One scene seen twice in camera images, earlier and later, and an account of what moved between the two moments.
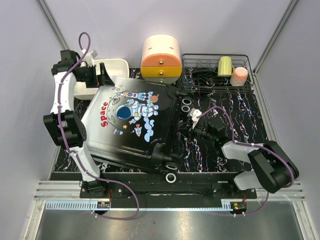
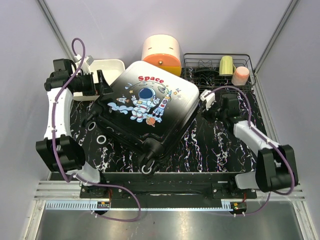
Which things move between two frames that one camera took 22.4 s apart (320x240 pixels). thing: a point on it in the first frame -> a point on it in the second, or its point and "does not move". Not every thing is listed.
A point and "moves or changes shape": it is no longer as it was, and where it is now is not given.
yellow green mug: [225, 68] does not move
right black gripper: [191, 131] -> [206, 114]
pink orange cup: [239, 76] does not move
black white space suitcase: [136, 122] moves or changes shape
